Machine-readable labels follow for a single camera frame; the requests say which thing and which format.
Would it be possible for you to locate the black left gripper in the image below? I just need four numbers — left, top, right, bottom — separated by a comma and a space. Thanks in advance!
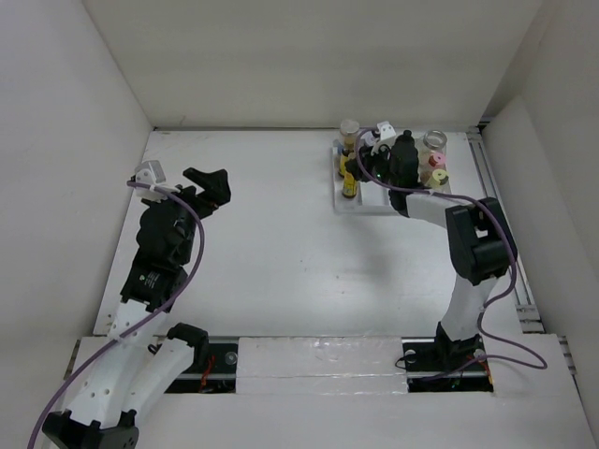
145, 168, 229, 264

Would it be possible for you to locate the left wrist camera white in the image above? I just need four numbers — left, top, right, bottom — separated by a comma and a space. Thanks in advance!
127, 160, 166, 196

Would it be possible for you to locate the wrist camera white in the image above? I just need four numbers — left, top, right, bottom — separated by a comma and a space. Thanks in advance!
127, 160, 166, 196
364, 122, 398, 155

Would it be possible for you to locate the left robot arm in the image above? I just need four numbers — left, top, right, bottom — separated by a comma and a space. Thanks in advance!
35, 161, 231, 448

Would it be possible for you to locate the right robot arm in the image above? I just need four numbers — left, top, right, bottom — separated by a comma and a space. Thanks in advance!
345, 131, 518, 374

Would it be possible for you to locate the pink-cap spice bottle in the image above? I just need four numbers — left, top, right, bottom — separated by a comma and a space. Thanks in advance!
418, 151, 446, 183

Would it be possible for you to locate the tall silver-lid sesame jar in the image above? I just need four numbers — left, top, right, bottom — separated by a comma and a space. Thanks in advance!
333, 119, 360, 156

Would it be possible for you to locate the white divided organizer tray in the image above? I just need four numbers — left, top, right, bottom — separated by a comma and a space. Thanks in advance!
329, 133, 468, 216

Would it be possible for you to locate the black-cap round spice jar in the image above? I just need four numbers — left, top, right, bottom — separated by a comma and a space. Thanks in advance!
395, 129, 416, 148

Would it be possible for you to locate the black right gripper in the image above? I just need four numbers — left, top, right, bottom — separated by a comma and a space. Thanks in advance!
344, 140, 399, 189

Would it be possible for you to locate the yellow-cap spice bottle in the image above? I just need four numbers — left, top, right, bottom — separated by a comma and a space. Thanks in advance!
420, 168, 449, 193

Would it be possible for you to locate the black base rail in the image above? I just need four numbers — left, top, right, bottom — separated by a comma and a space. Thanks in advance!
167, 337, 493, 396

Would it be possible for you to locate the clear glass jar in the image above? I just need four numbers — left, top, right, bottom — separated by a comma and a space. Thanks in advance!
416, 130, 447, 156

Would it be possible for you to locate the yellow-label cork bottle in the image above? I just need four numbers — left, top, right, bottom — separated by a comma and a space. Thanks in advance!
338, 150, 351, 179
342, 171, 359, 199

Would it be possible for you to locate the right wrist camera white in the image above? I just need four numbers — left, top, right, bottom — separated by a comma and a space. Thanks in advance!
364, 122, 398, 155

